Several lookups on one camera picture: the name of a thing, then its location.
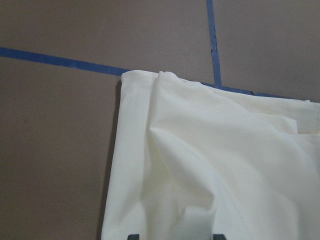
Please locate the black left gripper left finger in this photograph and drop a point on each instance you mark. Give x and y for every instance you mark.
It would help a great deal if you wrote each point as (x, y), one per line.
(133, 237)

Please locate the cream long-sleeve cat shirt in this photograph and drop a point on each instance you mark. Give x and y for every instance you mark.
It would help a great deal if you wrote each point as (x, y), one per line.
(191, 161)

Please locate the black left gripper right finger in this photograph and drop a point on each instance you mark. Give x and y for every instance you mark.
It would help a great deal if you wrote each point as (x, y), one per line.
(219, 237)

